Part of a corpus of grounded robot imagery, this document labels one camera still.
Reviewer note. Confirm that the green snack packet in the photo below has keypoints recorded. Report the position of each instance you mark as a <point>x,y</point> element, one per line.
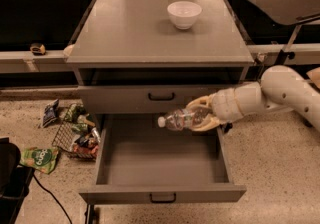
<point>73,112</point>

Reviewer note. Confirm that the black tray stand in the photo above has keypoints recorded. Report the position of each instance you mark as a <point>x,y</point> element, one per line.
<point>289,13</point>

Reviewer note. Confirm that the clear plastic water bottle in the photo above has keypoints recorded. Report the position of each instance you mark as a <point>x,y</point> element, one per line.
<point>186,118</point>

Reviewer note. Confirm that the white ceramic bowl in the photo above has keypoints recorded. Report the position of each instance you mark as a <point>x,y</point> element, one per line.
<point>184,14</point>

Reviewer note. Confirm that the black wire basket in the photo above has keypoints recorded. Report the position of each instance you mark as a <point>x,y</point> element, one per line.
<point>76,140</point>

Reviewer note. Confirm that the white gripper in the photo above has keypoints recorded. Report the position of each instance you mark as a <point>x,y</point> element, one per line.
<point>224,105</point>

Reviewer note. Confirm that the grey drawer cabinet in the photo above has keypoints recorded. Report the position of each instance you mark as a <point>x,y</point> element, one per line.
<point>133,42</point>

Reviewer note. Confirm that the green snack bag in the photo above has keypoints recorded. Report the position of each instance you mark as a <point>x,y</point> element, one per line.
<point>43,160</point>

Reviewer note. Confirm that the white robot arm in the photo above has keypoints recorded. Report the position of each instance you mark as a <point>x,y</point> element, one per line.
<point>280,88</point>

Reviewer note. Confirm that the closed grey upper drawer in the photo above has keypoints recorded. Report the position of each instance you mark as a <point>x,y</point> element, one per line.
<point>132,99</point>

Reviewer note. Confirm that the open grey middle drawer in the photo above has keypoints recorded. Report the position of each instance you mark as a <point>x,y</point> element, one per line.
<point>139,163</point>

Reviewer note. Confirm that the dark blue snack bag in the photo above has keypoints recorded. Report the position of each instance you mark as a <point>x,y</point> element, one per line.
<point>50,113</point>

